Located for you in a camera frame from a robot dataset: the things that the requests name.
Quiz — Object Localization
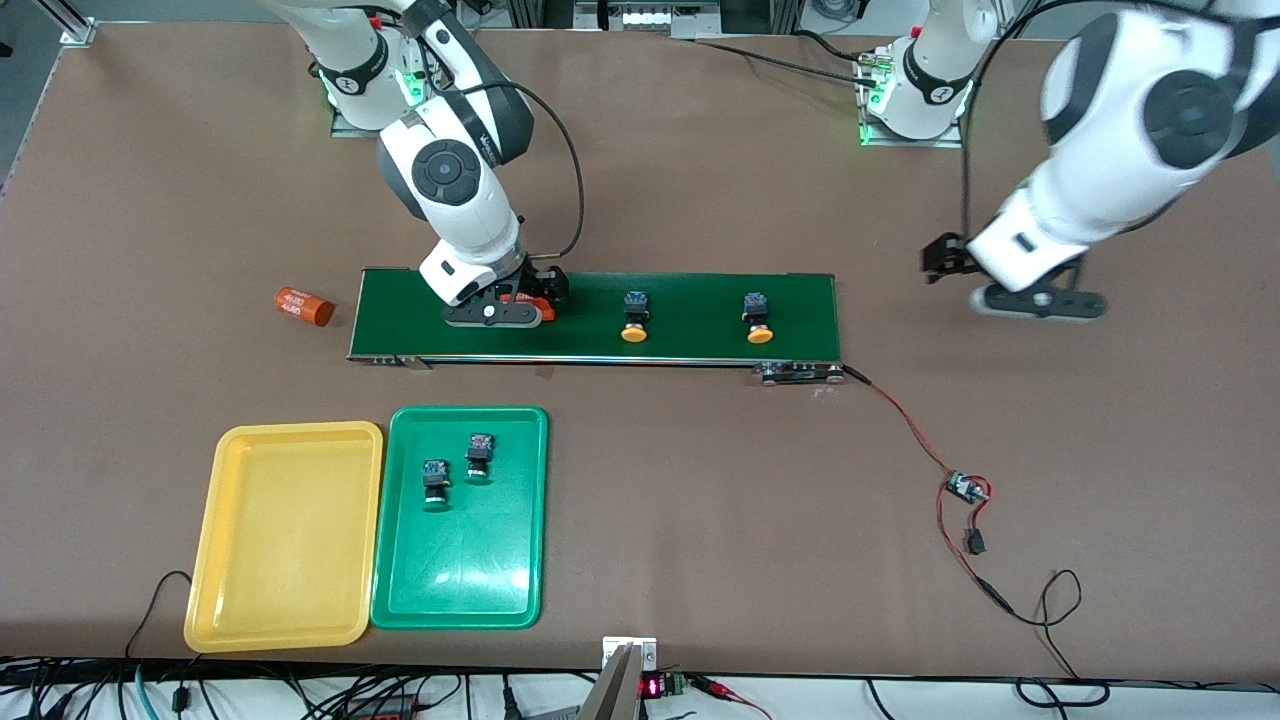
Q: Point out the orange 4680 battery cylinder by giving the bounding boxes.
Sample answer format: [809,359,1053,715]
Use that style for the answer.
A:
[275,286,335,328]
[500,288,557,323]

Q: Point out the green conveyor belt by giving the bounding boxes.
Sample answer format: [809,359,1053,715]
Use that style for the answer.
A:
[347,267,846,386]

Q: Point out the green plastic tray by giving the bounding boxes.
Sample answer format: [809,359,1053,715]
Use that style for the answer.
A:
[370,405,550,631]

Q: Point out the silver equipment box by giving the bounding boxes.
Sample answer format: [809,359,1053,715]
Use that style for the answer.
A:
[575,0,721,39]

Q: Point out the yellow plastic tray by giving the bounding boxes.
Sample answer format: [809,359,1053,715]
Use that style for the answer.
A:
[183,421,385,653]

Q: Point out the grey metal beam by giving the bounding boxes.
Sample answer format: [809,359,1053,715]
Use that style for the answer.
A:
[578,645,643,720]

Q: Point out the red clip lead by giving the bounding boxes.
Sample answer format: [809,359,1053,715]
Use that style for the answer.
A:
[690,675,776,720]

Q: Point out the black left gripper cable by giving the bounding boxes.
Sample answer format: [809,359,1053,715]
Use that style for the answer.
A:
[960,0,1111,246]

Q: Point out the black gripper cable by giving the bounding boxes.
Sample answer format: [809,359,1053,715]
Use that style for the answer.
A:
[960,0,1111,246]
[470,80,586,263]

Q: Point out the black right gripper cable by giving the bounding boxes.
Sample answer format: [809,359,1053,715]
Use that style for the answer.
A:
[470,80,586,263]

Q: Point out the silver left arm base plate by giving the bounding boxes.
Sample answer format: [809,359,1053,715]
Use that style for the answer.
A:
[858,50,966,149]

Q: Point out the red black conveyor wire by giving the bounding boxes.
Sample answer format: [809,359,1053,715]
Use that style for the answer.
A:
[845,368,956,479]

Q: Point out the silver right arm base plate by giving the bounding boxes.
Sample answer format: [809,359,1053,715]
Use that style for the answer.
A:
[330,30,446,139]

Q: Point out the red black power wire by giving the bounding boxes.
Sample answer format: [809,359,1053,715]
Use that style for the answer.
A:
[937,495,1013,613]

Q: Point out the black base cable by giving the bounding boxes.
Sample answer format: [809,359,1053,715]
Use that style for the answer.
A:
[690,38,881,86]

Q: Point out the black inline switch red lead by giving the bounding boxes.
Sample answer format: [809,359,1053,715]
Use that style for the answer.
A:
[965,478,993,557]

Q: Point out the thin black power cable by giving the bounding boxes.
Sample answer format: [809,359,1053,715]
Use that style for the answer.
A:
[1005,568,1111,706]

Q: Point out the silver mount bracket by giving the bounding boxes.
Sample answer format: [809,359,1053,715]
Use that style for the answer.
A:
[603,637,658,673]

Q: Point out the thin black table cable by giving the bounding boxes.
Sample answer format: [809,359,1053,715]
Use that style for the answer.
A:
[125,570,193,661]

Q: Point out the aluminium frame profile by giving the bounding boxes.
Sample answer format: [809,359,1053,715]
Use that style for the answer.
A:
[45,0,98,47]

